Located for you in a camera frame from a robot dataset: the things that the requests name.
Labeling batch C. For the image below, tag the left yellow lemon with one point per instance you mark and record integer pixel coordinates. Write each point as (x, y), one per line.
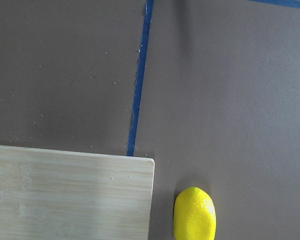
(194, 215)

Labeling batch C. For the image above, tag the wooden cutting board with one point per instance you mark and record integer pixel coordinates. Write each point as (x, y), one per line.
(64, 195)

